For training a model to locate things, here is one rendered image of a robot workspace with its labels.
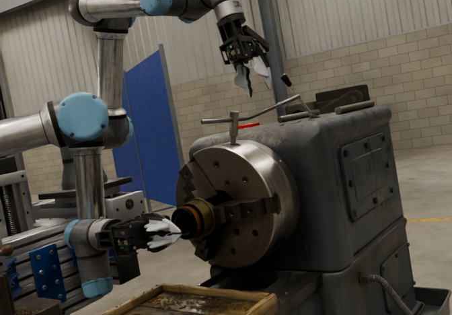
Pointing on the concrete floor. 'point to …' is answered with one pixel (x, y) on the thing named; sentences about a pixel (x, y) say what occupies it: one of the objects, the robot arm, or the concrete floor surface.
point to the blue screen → (150, 133)
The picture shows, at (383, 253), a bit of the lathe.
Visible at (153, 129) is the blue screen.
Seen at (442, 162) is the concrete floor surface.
